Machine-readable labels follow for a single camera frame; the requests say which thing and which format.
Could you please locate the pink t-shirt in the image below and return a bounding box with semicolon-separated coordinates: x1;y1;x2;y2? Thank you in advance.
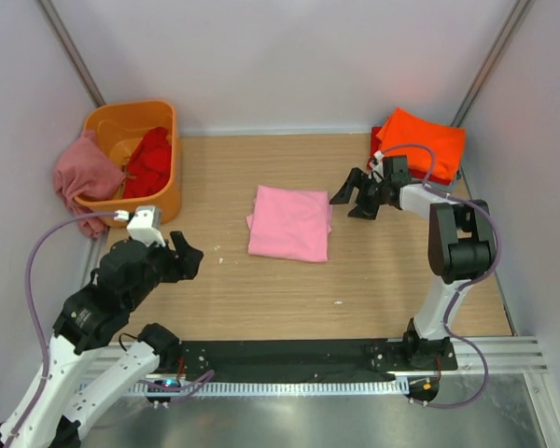
246;185;332;263

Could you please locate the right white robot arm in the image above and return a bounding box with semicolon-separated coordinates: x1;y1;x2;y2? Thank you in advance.
329;156;498;371

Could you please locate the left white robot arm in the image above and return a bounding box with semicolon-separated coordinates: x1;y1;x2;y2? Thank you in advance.
0;231;203;447

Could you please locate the folded red t-shirt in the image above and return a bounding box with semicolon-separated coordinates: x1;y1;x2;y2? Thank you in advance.
370;124;465;179

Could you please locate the folded grey t-shirt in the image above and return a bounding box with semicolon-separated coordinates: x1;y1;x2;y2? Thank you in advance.
428;170;461;192

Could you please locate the folded orange t-shirt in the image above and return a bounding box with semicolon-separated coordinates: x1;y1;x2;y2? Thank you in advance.
370;108;466;186

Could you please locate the red shirt in basket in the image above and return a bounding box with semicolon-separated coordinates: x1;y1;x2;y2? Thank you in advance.
122;127;172;199

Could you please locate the dusty pink shirt on basket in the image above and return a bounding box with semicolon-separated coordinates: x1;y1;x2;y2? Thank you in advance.
52;130;125;216

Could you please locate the orange plastic basket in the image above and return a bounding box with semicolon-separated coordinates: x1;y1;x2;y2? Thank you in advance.
77;100;182;223

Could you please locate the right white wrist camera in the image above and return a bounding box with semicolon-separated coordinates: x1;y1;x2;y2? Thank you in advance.
367;150;384;176

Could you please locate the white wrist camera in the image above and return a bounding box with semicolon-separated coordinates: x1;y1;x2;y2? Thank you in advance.
114;205;166;246
367;150;384;176

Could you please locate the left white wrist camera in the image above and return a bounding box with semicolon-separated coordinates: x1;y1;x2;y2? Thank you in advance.
114;205;166;246

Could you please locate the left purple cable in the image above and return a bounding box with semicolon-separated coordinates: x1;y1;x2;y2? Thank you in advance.
2;210;216;444

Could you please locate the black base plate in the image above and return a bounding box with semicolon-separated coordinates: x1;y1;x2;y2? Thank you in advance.
171;339;458;385

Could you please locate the white slotted cable duct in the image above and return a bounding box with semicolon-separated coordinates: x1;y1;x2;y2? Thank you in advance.
125;377;410;398

